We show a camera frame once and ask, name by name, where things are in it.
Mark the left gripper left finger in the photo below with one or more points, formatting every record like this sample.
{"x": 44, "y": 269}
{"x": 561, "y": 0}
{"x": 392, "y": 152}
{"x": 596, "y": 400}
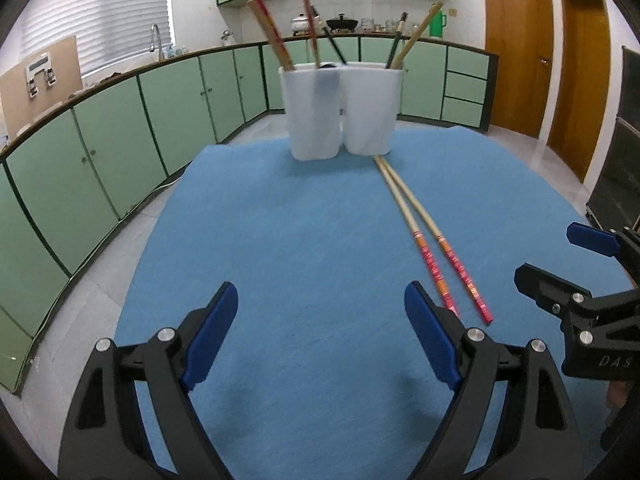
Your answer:
{"x": 104, "y": 436}

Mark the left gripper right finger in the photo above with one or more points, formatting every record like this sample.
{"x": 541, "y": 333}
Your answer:
{"x": 509, "y": 416}

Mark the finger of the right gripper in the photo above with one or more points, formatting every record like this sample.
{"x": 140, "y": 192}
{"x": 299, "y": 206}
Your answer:
{"x": 559, "y": 297}
{"x": 595, "y": 240}

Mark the red-handled bamboo chopstick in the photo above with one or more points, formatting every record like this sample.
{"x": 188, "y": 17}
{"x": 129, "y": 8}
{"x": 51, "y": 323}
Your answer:
{"x": 269, "y": 28}
{"x": 419, "y": 239}
{"x": 417, "y": 208}
{"x": 312, "y": 31}

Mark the plain bamboo chopstick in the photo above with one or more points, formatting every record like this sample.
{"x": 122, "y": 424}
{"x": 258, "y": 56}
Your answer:
{"x": 416, "y": 35}

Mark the black chopstick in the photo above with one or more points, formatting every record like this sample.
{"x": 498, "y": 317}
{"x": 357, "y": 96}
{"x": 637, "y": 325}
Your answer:
{"x": 327, "y": 33}
{"x": 397, "y": 37}

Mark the green lower kitchen cabinets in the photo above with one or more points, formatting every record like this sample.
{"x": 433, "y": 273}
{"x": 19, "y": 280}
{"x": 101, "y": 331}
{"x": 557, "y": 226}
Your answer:
{"x": 72, "y": 178}

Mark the operator hand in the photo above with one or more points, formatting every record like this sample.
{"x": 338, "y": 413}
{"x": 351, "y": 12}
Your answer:
{"x": 622, "y": 424}

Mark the black appliance at right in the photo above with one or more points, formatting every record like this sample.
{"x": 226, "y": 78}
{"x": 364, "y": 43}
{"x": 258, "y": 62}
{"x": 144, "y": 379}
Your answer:
{"x": 614, "y": 202}

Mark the brown wooden door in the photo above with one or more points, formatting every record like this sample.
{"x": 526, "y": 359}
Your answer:
{"x": 521, "y": 33}
{"x": 583, "y": 87}

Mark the blue table mat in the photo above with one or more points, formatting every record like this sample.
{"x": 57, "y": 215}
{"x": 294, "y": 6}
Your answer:
{"x": 321, "y": 375}

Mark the white double utensil holder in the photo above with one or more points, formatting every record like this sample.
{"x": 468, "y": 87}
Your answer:
{"x": 368, "y": 106}

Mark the green thermos jug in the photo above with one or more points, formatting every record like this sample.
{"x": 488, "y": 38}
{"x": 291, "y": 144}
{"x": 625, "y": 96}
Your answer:
{"x": 437, "y": 25}

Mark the black wok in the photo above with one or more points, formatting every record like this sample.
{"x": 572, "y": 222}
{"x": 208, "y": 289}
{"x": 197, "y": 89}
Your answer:
{"x": 342, "y": 25}

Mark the cardboard box with device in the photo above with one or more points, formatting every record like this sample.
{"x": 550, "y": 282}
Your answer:
{"x": 37, "y": 85}

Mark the white cooking pot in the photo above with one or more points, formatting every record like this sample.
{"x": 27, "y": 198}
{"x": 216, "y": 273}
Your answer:
{"x": 300, "y": 26}

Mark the chrome sink faucet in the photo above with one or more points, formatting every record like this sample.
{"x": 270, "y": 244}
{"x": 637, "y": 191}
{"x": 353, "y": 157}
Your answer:
{"x": 156, "y": 43}

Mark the white window blind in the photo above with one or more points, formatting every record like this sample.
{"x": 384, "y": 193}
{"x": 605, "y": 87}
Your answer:
{"x": 107, "y": 31}

